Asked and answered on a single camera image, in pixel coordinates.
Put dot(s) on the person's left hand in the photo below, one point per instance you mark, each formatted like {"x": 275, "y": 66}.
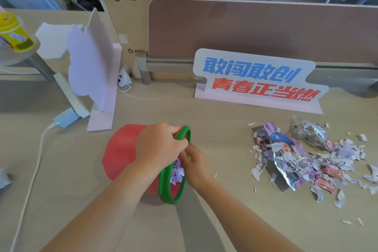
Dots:
{"x": 153, "y": 145}

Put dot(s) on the person's right hand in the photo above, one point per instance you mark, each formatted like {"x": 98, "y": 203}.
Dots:
{"x": 196, "y": 167}

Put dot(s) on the person's left fingers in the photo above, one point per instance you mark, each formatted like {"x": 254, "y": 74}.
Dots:
{"x": 177, "y": 142}

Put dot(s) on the person's right fingers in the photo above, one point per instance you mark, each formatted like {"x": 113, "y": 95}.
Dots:
{"x": 184, "y": 158}

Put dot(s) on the red bin with green rim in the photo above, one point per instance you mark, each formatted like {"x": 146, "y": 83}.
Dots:
{"x": 121, "y": 151}

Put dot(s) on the person's left forearm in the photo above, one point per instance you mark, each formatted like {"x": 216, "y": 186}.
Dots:
{"x": 106, "y": 210}

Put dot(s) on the person's right forearm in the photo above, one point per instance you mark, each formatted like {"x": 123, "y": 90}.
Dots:
{"x": 245, "y": 222}

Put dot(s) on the paper scraps inside bin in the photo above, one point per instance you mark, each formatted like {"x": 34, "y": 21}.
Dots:
{"x": 177, "y": 173}

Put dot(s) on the pink candy wrapper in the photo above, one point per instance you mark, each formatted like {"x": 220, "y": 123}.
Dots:
{"x": 330, "y": 171}
{"x": 324, "y": 184}
{"x": 261, "y": 141}

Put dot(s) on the small white ghost-shaped gadget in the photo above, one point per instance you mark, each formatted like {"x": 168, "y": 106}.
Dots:
{"x": 124, "y": 79}

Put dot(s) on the small cardboard box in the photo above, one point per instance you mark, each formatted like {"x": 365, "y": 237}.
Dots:
{"x": 134, "y": 59}

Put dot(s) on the white sign with coloured lettering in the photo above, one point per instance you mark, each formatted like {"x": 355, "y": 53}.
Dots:
{"x": 254, "y": 79}

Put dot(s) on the purple foil snack wrapper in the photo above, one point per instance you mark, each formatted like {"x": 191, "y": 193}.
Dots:
{"x": 291, "y": 157}

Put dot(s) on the white power adapter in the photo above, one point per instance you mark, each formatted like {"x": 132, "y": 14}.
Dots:
{"x": 66, "y": 117}

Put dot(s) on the white slanted stand leg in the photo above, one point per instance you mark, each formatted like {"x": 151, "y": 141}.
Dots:
{"x": 72, "y": 95}

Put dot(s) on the white cloud-shaped standing board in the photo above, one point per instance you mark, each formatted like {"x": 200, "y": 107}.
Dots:
{"x": 88, "y": 62}

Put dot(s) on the crumpled silver foil wrapper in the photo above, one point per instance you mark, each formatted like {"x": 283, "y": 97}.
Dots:
{"x": 310, "y": 132}

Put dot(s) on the large cardboard box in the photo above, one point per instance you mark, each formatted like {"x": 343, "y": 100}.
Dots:
{"x": 130, "y": 12}

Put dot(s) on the pink desk divider panel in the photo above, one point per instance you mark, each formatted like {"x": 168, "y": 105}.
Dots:
{"x": 260, "y": 30}

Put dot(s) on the pile of torn paper scraps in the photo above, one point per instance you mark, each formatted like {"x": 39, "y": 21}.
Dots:
{"x": 345, "y": 154}

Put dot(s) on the torn white paper sheet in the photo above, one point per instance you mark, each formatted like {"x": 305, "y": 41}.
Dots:
{"x": 51, "y": 40}

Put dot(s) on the grey desk riser shelf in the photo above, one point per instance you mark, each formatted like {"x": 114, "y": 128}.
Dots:
{"x": 35, "y": 59}

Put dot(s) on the yellow drink cup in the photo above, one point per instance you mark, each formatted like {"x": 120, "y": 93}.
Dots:
{"x": 14, "y": 34}

